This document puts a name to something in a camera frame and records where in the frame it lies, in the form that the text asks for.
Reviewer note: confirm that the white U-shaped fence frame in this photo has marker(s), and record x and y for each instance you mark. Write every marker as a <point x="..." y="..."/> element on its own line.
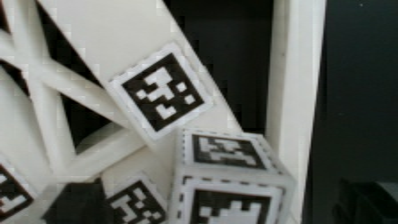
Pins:
<point x="294" y="56"/>

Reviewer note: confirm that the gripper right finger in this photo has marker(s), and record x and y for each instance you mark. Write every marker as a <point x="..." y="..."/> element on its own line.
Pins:
<point x="366" y="203"/>

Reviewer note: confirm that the white tagged cube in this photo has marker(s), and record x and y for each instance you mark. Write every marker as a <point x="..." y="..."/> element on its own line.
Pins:
<point x="232" y="185"/>

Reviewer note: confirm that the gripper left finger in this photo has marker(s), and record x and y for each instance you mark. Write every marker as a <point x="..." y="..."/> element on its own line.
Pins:
<point x="78" y="206"/>

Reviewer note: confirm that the white chair back frame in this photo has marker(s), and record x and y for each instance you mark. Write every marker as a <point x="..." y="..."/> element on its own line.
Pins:
<point x="71" y="41"/>

